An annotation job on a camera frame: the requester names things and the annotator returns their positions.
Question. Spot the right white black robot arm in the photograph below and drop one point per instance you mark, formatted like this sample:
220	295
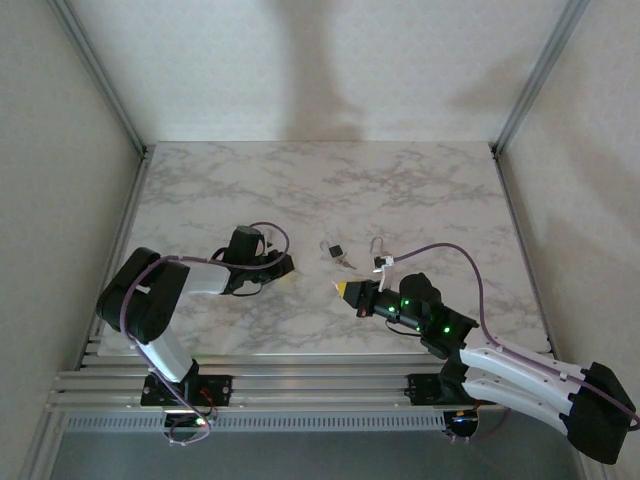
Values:
600	415

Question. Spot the black padlock keys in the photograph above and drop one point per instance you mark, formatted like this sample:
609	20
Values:
346	262

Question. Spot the aluminium frame post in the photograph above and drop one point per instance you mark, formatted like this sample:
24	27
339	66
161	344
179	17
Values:
540	70
100	75

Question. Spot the small black padlock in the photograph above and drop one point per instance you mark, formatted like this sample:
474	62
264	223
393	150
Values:
336	251

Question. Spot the circuit board with LED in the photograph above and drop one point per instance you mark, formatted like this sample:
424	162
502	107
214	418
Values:
200	422
460	420

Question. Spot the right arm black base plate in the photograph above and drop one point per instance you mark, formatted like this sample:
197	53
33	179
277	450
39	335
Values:
420	392

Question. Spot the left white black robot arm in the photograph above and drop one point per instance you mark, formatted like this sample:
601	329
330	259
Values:
145	295

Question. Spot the aluminium mounting rails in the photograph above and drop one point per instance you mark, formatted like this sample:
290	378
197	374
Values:
320	385

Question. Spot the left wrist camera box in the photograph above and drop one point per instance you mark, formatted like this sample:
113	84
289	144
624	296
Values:
270	246

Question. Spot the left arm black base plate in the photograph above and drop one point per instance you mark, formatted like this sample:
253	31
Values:
222	387

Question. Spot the aluminium table side rail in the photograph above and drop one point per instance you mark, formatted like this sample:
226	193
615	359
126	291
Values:
515	220
127	220

